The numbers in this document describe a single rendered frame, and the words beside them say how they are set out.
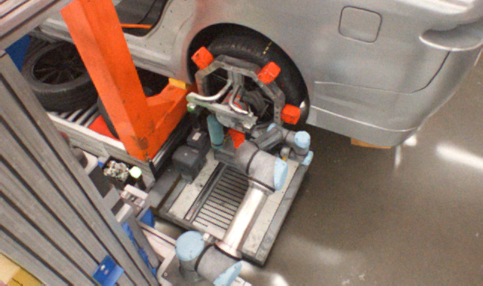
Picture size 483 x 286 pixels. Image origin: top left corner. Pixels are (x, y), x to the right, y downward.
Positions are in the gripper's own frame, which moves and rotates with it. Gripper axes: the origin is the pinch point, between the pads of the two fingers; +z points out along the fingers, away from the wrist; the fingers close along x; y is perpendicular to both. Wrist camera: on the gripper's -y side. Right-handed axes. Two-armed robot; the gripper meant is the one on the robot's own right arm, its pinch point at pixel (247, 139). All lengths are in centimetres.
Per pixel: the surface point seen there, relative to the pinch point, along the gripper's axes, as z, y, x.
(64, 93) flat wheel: 158, -35, -7
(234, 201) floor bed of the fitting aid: 14, -80, -1
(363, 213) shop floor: -70, -83, -31
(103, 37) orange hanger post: 60, 61, 18
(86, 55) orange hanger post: 71, 50, 22
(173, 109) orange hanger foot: 60, -15, -13
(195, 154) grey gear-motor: 42, -42, -3
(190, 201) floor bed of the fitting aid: 40, -75, 15
